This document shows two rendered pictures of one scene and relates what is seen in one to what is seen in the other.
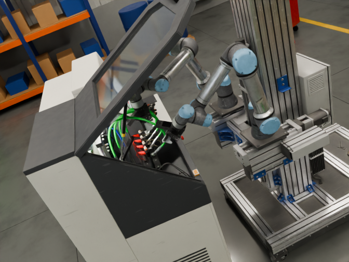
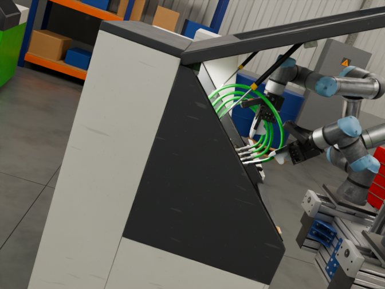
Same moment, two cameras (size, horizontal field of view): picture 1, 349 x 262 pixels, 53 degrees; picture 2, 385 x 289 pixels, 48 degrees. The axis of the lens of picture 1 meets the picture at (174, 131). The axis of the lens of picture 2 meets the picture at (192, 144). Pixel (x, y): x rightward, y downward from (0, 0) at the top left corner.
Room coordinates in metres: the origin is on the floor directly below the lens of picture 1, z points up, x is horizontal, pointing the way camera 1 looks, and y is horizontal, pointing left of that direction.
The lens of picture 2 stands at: (0.16, 0.37, 1.61)
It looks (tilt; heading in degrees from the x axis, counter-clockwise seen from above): 16 degrees down; 1
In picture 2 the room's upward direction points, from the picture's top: 20 degrees clockwise
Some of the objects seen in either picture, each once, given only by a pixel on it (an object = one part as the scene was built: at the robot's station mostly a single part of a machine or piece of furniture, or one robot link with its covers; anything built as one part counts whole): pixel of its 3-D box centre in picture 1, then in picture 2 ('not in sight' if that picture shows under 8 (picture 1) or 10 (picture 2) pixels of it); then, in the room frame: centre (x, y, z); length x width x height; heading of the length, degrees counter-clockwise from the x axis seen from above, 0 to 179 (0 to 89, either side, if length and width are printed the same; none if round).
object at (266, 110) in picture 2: (143, 113); (268, 106); (1.94, 0.15, 1.37); 0.09 x 0.08 x 0.12; 94
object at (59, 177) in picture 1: (99, 185); (120, 170); (2.25, 0.70, 0.75); 1.40 x 0.28 x 1.50; 4
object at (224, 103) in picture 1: (226, 97); (354, 189); (2.26, -0.45, 1.09); 0.15 x 0.15 x 0.10
